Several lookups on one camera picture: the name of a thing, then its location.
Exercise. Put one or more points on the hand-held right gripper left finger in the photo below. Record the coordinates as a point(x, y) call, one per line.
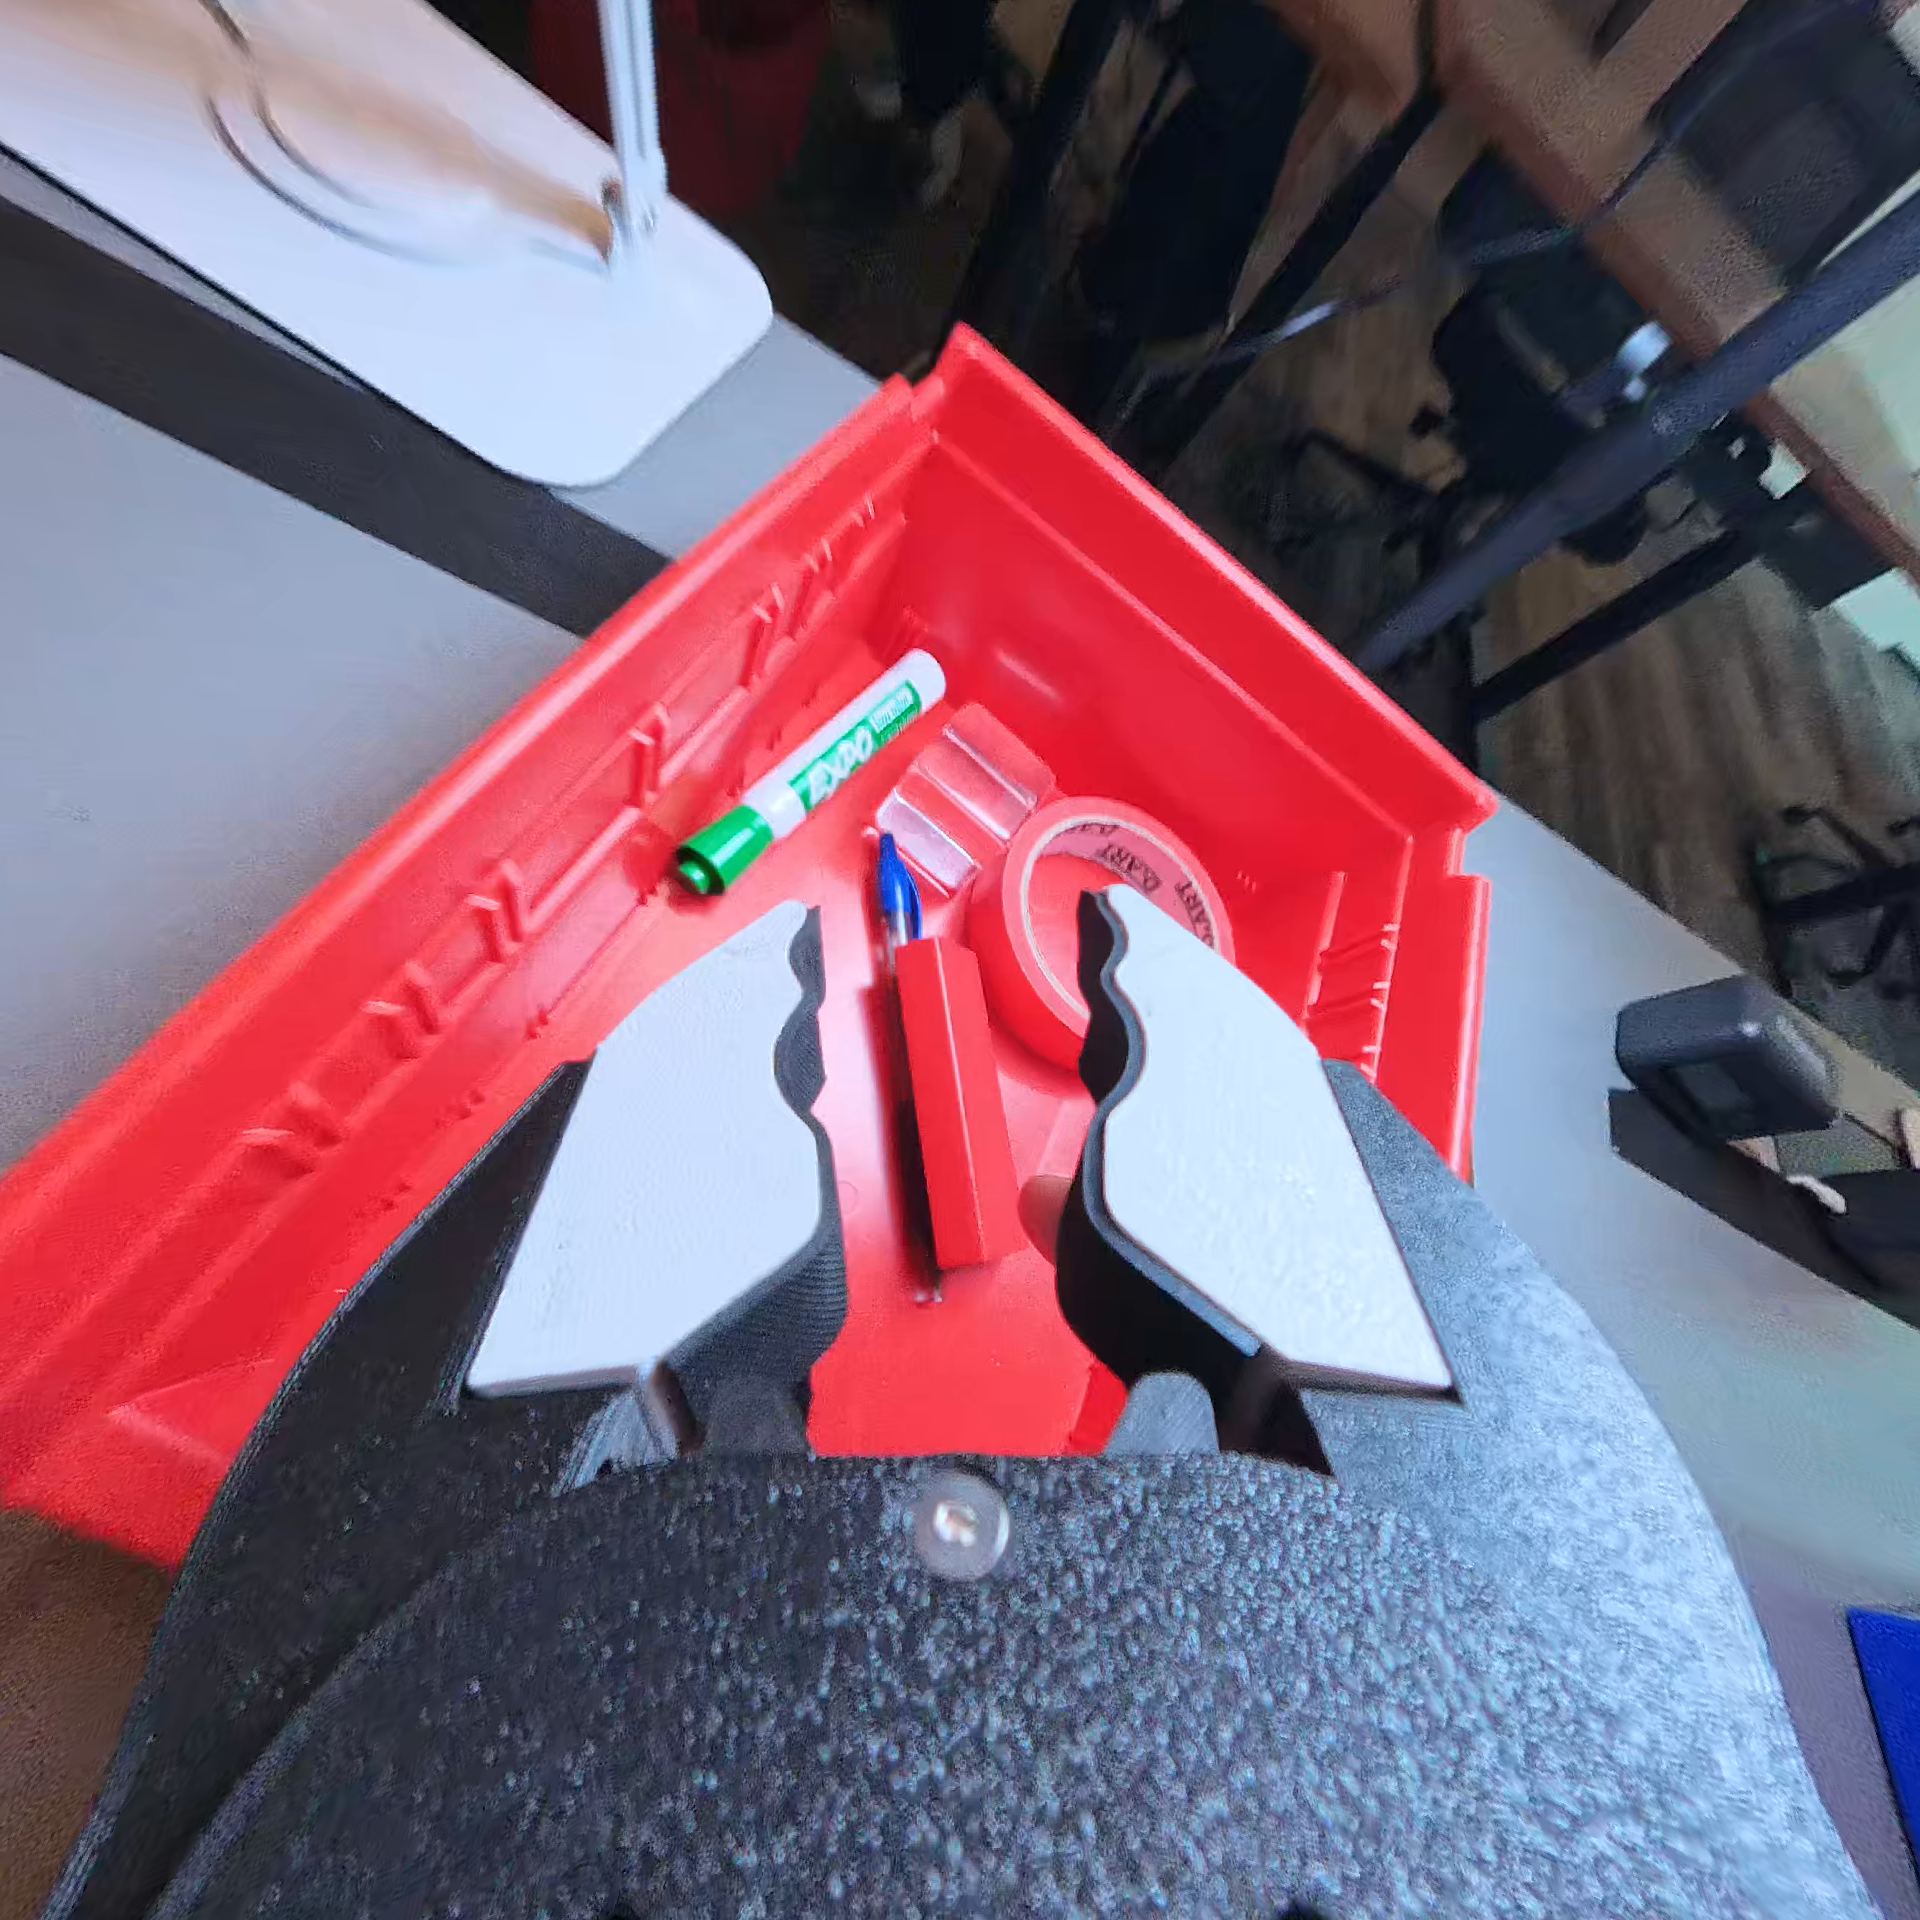
point(661, 1172)

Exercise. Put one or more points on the red toy block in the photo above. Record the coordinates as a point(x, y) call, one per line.
point(962, 1109)

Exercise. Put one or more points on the green dry-erase marker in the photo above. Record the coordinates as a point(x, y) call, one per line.
point(810, 773)

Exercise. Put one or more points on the white folding stand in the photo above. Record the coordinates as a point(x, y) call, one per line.
point(451, 347)

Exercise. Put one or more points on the red bag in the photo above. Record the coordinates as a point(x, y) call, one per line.
point(720, 106)

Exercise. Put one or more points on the wooden office desk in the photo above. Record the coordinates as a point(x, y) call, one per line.
point(1530, 90)

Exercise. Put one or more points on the red tape roll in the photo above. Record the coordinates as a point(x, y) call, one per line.
point(1027, 974)

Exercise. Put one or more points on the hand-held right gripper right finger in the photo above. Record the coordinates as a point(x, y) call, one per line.
point(1245, 1186)

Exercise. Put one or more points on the red plastic bin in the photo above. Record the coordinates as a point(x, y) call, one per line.
point(451, 1081)

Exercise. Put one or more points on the clear plastic block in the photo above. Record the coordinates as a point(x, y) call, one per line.
point(962, 797)

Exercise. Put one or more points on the black box device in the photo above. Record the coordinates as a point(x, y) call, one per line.
point(1724, 1051)

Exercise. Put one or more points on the blue pen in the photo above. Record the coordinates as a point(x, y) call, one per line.
point(898, 902)

